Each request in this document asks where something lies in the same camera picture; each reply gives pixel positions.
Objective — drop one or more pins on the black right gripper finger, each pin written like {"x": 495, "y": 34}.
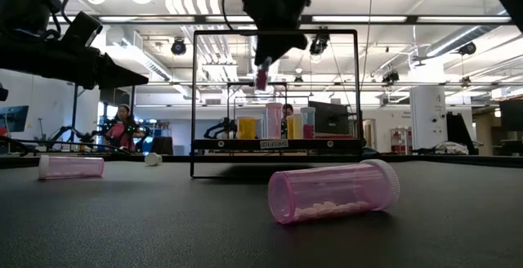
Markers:
{"x": 278, "y": 44}

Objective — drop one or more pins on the pink medicine bottle white cap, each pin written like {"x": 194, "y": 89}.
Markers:
{"x": 73, "y": 167}
{"x": 274, "y": 121}
{"x": 335, "y": 190}

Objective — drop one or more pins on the orange medicine bottle white cap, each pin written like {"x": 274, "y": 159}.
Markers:
{"x": 247, "y": 129}
{"x": 299, "y": 125}

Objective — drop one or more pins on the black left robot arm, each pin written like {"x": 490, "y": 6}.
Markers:
{"x": 24, "y": 6}

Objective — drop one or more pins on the black background robot arm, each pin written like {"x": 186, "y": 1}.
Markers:
{"x": 220, "y": 127}
{"x": 73, "y": 133}

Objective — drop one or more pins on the white shelf label sticker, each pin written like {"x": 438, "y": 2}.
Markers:
{"x": 274, "y": 144}

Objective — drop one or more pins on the person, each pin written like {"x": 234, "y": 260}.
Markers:
{"x": 287, "y": 108}
{"x": 120, "y": 131}

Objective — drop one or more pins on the small computer monitor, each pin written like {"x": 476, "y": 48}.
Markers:
{"x": 14, "y": 117}

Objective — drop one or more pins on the black computer monitor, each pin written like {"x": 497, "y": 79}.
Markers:
{"x": 511, "y": 114}
{"x": 329, "y": 117}

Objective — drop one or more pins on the black table mat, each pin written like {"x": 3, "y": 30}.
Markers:
{"x": 122, "y": 227}

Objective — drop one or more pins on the red storage rack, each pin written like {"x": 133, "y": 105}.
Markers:
{"x": 400, "y": 140}

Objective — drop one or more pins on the white building column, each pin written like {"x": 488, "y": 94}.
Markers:
{"x": 427, "y": 117}

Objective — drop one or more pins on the white crumpled cloth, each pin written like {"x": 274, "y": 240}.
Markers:
{"x": 449, "y": 148}

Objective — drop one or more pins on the black angled stand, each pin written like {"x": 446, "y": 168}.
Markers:
{"x": 461, "y": 133}

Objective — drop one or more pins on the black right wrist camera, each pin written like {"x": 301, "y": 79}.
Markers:
{"x": 255, "y": 2}

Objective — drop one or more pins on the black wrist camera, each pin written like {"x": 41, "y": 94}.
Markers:
{"x": 255, "y": 2}
{"x": 81, "y": 29}

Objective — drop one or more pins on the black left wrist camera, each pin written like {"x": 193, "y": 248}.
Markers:
{"x": 81, "y": 29}

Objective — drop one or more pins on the black background rig frame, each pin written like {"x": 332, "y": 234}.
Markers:
{"x": 74, "y": 113}
{"x": 228, "y": 108}

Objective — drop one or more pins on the black aluminium rig frame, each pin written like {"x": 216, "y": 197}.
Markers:
{"x": 122, "y": 159}

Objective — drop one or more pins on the wooden shelf black metal frame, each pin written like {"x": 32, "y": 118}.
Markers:
{"x": 229, "y": 144}

